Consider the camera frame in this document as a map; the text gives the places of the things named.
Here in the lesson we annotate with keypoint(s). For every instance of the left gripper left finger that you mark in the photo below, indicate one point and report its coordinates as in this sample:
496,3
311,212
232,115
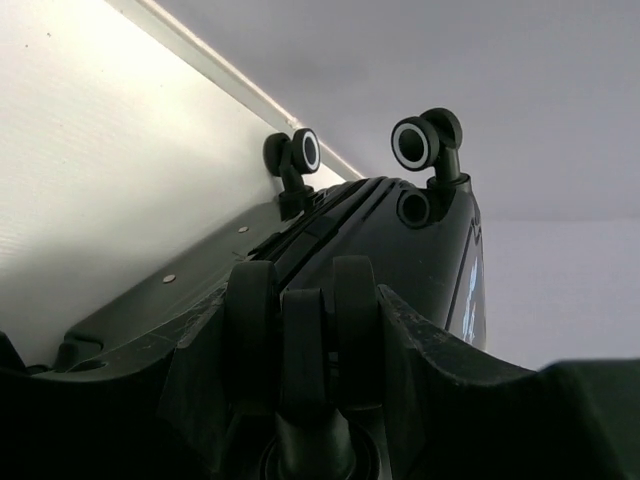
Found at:
152,408

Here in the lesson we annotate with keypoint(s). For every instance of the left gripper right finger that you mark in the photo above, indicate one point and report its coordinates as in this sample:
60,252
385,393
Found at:
455,412

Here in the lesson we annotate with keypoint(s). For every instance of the small black kids suitcase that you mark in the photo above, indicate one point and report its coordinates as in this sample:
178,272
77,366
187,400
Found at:
301,349

